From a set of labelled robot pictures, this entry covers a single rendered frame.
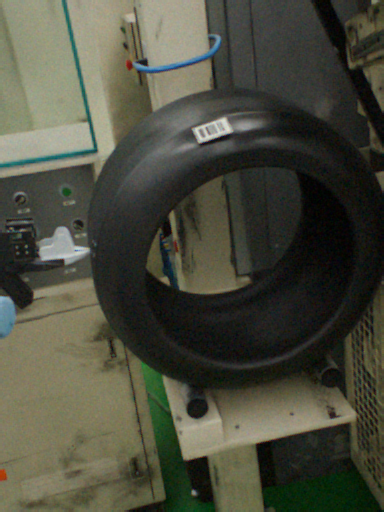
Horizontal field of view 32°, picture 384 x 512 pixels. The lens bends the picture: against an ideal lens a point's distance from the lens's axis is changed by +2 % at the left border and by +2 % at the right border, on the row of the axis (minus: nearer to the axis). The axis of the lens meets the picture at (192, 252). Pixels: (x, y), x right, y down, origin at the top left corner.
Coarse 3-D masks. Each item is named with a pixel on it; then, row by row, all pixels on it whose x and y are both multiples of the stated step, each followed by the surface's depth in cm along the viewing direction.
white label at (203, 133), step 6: (216, 120) 112; (222, 120) 112; (198, 126) 112; (204, 126) 112; (210, 126) 111; (216, 126) 111; (222, 126) 111; (228, 126) 111; (198, 132) 111; (204, 132) 111; (210, 132) 110; (216, 132) 110; (222, 132) 110; (228, 132) 110; (198, 138) 110; (204, 138) 110; (210, 138) 110
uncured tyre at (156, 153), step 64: (192, 128) 112; (256, 128) 112; (320, 128) 116; (128, 192) 113; (320, 192) 148; (128, 256) 115; (320, 256) 152; (128, 320) 121; (192, 320) 153; (256, 320) 155; (320, 320) 143; (192, 384) 133; (256, 384) 133
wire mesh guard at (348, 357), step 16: (368, 320) 162; (352, 368) 181; (368, 368) 171; (352, 384) 184; (352, 400) 188; (368, 416) 177; (352, 432) 192; (368, 432) 180; (352, 448) 195; (368, 448) 184; (368, 464) 187; (368, 480) 188
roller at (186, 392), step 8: (184, 384) 137; (184, 392) 135; (192, 392) 133; (200, 392) 134; (184, 400) 134; (192, 400) 131; (200, 400) 131; (192, 408) 131; (200, 408) 132; (208, 408) 132; (192, 416) 132; (200, 416) 132
